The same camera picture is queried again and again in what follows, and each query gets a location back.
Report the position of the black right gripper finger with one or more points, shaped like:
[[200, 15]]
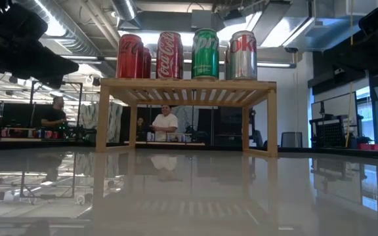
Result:
[[336, 60]]

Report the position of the person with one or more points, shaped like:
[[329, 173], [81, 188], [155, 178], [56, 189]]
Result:
[[140, 129], [165, 126], [54, 116]]

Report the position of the wooden slatted shelf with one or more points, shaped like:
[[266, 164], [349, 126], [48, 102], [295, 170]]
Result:
[[189, 86]]

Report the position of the dark metal post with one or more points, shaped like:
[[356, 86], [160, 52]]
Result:
[[376, 114]]

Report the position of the red Coke Zero can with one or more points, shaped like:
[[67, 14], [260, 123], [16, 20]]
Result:
[[147, 64], [130, 57]]

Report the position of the small round silver duct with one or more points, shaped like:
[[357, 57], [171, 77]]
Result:
[[125, 10]]

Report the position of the grey square duct box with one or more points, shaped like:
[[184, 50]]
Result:
[[202, 19]]

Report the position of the black framed whiteboard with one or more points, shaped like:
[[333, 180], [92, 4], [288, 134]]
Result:
[[335, 105]]

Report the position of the green Sprite can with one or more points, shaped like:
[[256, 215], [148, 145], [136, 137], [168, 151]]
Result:
[[205, 55]]

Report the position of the long ceiling light strip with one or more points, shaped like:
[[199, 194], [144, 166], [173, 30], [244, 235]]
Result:
[[56, 29]]

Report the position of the red flat box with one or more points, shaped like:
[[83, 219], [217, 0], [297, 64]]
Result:
[[371, 147]]

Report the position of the white green patterned curtain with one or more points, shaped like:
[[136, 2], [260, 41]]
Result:
[[115, 123]]

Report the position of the black perforated cart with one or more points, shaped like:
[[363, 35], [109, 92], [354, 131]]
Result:
[[331, 134]]

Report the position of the red Coca-Cola can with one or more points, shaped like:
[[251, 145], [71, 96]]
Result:
[[170, 55]]

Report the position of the black security camera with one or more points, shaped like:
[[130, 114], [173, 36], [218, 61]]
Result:
[[290, 50]]

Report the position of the grey trash bin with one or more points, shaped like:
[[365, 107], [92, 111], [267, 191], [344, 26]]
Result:
[[291, 140]]

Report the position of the black ceiling spotlight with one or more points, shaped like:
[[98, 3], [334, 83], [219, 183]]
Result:
[[96, 81]]

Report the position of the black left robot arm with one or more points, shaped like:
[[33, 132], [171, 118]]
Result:
[[12, 18]]

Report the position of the large round silver duct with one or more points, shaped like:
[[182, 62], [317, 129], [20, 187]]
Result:
[[74, 32]]

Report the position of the background wooden table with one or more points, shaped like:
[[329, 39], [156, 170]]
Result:
[[176, 143]]

